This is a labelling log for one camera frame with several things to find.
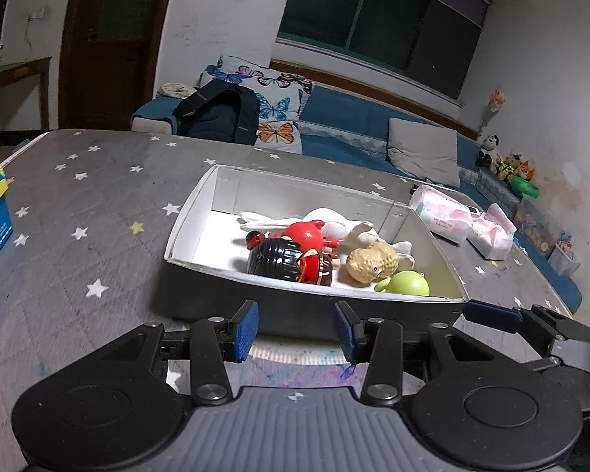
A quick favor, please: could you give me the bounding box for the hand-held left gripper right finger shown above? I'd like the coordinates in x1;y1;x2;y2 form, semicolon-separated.
334;301;479;407

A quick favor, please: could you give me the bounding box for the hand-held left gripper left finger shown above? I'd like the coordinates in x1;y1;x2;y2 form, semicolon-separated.
112;300;260;405

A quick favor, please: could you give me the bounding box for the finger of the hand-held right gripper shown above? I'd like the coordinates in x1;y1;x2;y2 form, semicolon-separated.
461;299;590;372

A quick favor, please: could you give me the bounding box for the tan peanut toy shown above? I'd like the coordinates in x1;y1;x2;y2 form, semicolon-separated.
345;242;400;285

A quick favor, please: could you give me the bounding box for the green round toy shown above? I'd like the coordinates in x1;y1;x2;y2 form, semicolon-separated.
373;270;431;299

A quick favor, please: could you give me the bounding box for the black-haired doll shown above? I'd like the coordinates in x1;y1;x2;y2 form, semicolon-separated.
244;230;340;287

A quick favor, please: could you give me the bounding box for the red round toy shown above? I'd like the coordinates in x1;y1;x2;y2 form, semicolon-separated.
280;219;343;257

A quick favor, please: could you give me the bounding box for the white cardboard box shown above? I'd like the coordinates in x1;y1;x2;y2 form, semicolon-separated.
163;164;471;341

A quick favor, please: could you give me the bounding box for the pink tissue pack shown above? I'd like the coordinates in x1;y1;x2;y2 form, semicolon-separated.
408;184;475;246
466;202;518;262

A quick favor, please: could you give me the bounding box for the white storage basket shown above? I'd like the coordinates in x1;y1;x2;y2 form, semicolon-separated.
550;233;581;277

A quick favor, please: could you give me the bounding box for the colourful picture box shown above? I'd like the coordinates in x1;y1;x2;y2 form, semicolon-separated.
513;199;559;259

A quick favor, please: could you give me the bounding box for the white plush toy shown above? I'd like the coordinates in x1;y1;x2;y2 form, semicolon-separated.
238;207;417;267

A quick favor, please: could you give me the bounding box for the green bowl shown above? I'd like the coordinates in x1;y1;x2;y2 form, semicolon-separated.
510;175;541;200

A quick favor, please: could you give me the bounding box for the black and white plush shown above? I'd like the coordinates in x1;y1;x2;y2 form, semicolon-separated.
474;132;503;176

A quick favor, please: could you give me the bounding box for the grey pillow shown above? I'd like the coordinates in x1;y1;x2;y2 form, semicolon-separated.
387;116;462;189

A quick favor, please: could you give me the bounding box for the grey star-print tablecloth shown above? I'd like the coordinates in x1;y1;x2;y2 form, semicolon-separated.
0;128;577;453

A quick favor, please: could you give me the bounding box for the blue sofa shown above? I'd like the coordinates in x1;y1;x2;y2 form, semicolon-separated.
130;83;584;313

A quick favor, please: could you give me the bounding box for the dark blue backpack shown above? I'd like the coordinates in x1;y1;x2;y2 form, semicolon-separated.
172;81;261;146

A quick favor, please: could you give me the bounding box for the butterfly print pillow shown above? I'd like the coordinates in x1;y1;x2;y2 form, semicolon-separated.
199;54;313;155

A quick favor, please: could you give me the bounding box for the beige cloth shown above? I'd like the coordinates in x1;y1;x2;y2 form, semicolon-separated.
158;82;198;100

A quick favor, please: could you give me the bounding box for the dark window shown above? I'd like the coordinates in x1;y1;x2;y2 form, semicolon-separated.
276;0;488;102

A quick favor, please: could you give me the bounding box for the brown wooden door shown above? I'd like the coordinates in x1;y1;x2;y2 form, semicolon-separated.
58;0;181;131

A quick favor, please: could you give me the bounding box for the wooden side table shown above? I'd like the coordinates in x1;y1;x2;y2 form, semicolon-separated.
0;56;54;166

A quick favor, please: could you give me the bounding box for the flower wall decoration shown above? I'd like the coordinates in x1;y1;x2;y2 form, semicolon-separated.
479;87;507;131

